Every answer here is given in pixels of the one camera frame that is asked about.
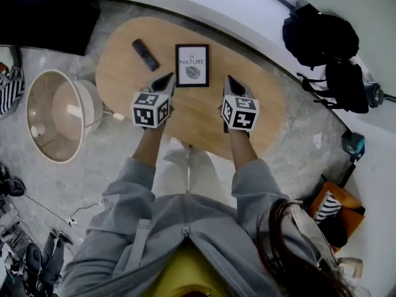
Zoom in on blue box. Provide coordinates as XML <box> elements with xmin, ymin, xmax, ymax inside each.
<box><xmin>341</xmin><ymin>131</ymin><xmax>366</xmax><ymax>162</ymax></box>

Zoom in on black cabinet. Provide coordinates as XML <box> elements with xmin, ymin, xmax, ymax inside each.
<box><xmin>0</xmin><ymin>0</ymin><xmax>101</xmax><ymax>57</ymax></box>

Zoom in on person's white trousers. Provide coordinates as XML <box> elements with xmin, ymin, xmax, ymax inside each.
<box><xmin>153</xmin><ymin>148</ymin><xmax>233</xmax><ymax>209</ymax></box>

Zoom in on black framed nature picture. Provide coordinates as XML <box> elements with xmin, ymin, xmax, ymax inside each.
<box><xmin>174</xmin><ymin>43</ymin><xmax>210</xmax><ymax>88</ymax></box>

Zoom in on beige round laundry basket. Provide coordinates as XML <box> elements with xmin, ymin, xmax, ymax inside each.
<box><xmin>25</xmin><ymin>69</ymin><xmax>125</xmax><ymax>164</ymax></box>

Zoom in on wooden coffee table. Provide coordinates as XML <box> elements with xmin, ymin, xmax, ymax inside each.
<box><xmin>95</xmin><ymin>16</ymin><xmax>286</xmax><ymax>162</ymax></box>

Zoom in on black white striped cloth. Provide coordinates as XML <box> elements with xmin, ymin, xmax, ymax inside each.
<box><xmin>0</xmin><ymin>66</ymin><xmax>26</xmax><ymax>119</ymax></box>

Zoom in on person's yellow shirt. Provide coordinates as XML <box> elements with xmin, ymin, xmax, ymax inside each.
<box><xmin>144</xmin><ymin>239</ymin><xmax>230</xmax><ymax>297</ymax></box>

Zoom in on small white cup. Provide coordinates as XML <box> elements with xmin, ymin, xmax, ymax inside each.
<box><xmin>30</xmin><ymin>124</ymin><xmax>46</xmax><ymax>139</ymax></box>

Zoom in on rounded black backpack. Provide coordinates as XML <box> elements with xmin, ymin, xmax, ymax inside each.
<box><xmin>282</xmin><ymin>6</ymin><xmax>360</xmax><ymax>68</ymax></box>

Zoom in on long black cable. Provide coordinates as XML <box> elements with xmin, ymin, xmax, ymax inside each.
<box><xmin>23</xmin><ymin>193</ymin><xmax>72</xmax><ymax>226</ymax></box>

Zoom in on black remote control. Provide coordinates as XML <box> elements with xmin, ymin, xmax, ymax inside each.
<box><xmin>132</xmin><ymin>38</ymin><xmax>161</xmax><ymax>72</ymax></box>

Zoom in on person's left forearm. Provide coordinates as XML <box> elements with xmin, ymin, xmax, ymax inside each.
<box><xmin>131</xmin><ymin>127</ymin><xmax>165</xmax><ymax>168</ymax></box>

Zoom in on black backpack with straps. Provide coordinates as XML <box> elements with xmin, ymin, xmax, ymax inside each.
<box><xmin>296</xmin><ymin>59</ymin><xmax>371</xmax><ymax>115</ymax></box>

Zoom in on orange sofa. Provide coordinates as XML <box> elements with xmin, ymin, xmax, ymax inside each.
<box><xmin>309</xmin><ymin>181</ymin><xmax>366</xmax><ymax>253</ymax></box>

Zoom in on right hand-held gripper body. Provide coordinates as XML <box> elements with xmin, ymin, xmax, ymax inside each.
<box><xmin>221</xmin><ymin>95</ymin><xmax>260</xmax><ymax>134</ymax></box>

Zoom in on person's grey jacket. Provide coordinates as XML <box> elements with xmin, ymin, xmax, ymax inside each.
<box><xmin>58</xmin><ymin>158</ymin><xmax>338</xmax><ymax>297</ymax></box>

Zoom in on grey water bottle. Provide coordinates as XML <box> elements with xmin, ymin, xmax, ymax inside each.
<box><xmin>364</xmin><ymin>82</ymin><xmax>385</xmax><ymax>109</ymax></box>

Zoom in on short black pole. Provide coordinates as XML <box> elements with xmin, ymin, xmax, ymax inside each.
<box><xmin>339</xmin><ymin>161</ymin><xmax>357</xmax><ymax>189</ymax></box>

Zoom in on striped cushion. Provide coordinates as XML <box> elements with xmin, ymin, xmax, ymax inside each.
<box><xmin>312</xmin><ymin>190</ymin><xmax>343</xmax><ymax>226</ymax></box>

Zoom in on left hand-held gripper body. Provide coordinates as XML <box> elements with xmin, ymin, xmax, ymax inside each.
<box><xmin>130</xmin><ymin>87</ymin><xmax>173</xmax><ymax>130</ymax></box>

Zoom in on person's right forearm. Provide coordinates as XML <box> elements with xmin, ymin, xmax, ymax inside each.
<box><xmin>227</xmin><ymin>130</ymin><xmax>259</xmax><ymax>171</ymax></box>

